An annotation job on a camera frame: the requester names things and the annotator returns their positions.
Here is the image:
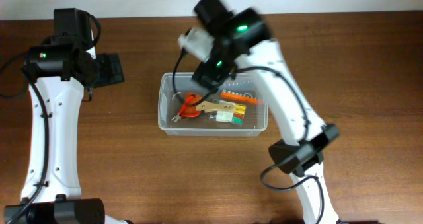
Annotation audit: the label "left black cable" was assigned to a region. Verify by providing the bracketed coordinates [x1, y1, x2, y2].
[0, 12, 102, 224]

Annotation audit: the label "orange rail of sockets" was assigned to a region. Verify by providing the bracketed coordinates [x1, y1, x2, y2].
[220, 90, 264, 105]

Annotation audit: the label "right black cable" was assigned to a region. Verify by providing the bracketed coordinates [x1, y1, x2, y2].
[171, 48, 325, 224]

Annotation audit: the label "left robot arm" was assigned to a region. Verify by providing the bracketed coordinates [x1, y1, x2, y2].
[4, 8, 124, 223]

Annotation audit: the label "black cable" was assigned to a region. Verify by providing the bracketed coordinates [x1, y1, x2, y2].
[0, 12, 102, 224]
[171, 48, 325, 224]

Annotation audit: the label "clear case of coloured bits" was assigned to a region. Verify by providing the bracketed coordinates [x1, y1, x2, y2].
[209, 99, 247, 126]

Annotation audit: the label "clear plastic storage container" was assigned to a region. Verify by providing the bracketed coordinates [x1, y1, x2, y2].
[158, 72, 268, 137]

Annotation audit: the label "orange scraper with wooden handle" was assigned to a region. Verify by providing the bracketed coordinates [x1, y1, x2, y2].
[194, 101, 235, 113]

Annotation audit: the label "red handled pliers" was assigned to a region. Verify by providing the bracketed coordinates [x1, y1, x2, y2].
[171, 93, 202, 122]

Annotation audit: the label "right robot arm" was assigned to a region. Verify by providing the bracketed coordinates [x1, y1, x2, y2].
[184, 0, 340, 223]

